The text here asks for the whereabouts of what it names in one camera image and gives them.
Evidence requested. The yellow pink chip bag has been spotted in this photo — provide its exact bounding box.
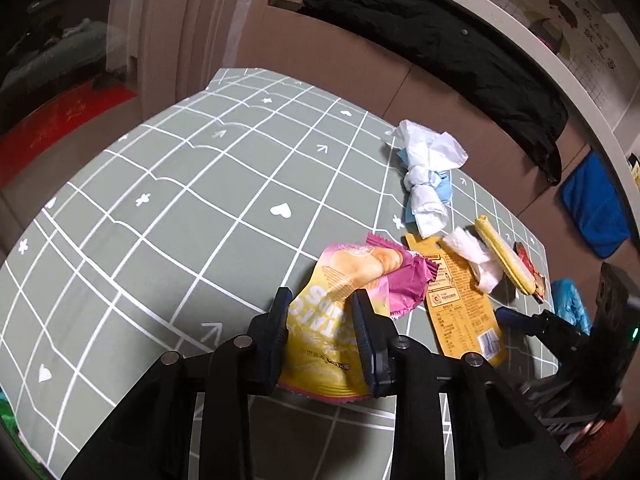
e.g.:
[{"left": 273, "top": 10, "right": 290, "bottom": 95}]
[{"left": 279, "top": 233, "right": 438, "bottom": 402}]

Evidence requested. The orange snack package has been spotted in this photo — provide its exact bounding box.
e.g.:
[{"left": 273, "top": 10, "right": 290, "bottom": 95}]
[{"left": 404, "top": 233, "right": 508, "bottom": 366}]

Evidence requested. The blue trash bag bin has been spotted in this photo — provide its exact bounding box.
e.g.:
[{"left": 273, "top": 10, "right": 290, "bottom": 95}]
[{"left": 551, "top": 278, "right": 592, "bottom": 335}]

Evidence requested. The white kitchen countertop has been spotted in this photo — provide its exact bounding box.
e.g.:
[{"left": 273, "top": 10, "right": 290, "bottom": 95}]
[{"left": 344, "top": 0, "right": 640, "bottom": 241}]

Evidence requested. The yellow rimmed white lid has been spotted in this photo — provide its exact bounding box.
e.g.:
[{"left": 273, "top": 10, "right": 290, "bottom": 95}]
[{"left": 474, "top": 216, "right": 536, "bottom": 296}]

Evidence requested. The small red snack wrapper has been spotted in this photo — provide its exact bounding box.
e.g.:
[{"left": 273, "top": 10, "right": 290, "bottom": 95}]
[{"left": 514, "top": 242, "right": 546, "bottom": 304}]

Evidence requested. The white crumpled tissue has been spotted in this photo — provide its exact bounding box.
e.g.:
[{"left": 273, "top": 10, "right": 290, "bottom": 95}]
[{"left": 442, "top": 228, "right": 503, "bottom": 294}]

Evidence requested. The blue hanging towel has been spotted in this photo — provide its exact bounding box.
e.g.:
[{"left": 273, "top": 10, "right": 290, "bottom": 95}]
[{"left": 560, "top": 151, "right": 631, "bottom": 259}]

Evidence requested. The white blue crumpled plastic bag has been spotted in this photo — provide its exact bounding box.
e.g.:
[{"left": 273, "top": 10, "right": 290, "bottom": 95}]
[{"left": 393, "top": 119, "right": 469, "bottom": 238}]

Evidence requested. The black hanging garment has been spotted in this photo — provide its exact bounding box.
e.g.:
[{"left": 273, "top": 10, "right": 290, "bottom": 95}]
[{"left": 300, "top": 0, "right": 568, "bottom": 185}]

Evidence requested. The red floor mat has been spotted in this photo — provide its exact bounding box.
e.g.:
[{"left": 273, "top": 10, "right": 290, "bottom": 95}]
[{"left": 1, "top": 78, "right": 137, "bottom": 186}]

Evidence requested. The boy cartoon wall sticker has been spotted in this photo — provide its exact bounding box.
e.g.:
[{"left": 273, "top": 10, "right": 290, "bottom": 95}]
[{"left": 524, "top": 0, "right": 578, "bottom": 61}]

